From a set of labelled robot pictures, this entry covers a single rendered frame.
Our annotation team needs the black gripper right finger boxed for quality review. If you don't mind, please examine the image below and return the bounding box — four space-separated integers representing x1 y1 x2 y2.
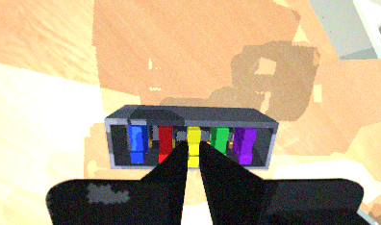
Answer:
198 141 365 225

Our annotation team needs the red fuse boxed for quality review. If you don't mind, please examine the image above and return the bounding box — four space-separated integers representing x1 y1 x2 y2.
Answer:
159 126 172 163

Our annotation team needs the green fuse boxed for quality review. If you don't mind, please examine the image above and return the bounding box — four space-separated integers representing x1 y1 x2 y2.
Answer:
210 127 229 156

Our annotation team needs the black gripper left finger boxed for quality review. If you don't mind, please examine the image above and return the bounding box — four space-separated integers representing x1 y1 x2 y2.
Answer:
45 140 189 225

